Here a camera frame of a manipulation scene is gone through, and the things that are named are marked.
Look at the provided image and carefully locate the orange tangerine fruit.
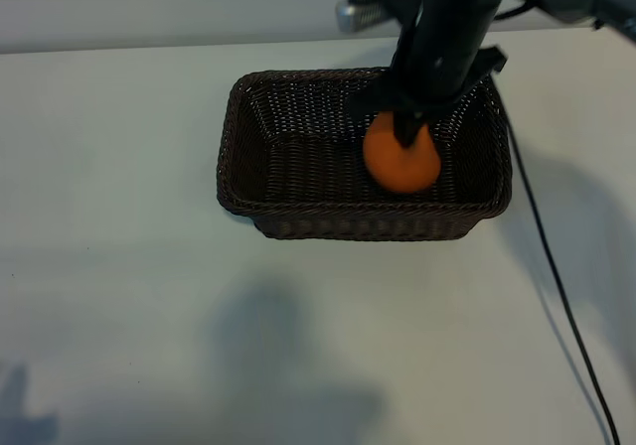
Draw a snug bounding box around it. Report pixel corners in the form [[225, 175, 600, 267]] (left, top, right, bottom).
[[362, 110, 442, 195]]

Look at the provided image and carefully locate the thin black right cable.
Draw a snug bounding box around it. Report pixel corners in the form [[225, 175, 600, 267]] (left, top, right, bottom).
[[502, 111, 623, 445]]

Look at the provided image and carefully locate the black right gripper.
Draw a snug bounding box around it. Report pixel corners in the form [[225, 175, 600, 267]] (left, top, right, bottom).
[[351, 12, 508, 148]]

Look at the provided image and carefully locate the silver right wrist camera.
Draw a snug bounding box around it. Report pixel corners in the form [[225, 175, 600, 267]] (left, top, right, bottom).
[[336, 0, 399, 33]]

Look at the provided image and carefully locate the dark brown wicker basket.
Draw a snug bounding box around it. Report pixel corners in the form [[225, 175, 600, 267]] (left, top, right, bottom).
[[216, 67, 513, 241]]

